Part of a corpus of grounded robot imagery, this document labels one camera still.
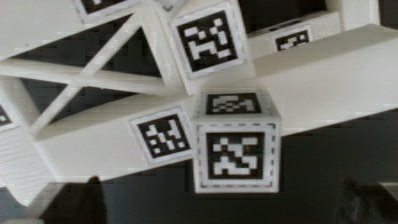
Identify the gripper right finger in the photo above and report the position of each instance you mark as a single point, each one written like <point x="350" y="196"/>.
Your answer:
<point x="366" y="204"/>

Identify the white chair leg with tag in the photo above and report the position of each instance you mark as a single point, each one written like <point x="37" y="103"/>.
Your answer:
<point x="293" y="33"/>

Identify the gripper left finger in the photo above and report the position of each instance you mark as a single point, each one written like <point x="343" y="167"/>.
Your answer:
<point x="69" y="203"/>

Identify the white chair seat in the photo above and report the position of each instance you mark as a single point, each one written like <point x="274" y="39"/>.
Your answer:
<point x="204" y="30"/>

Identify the white chair back frame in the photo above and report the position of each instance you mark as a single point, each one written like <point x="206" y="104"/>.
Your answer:
<point x="96" y="113"/>

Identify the white chair leg cube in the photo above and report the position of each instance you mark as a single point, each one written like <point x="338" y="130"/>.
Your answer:
<point x="236" y="162"/>

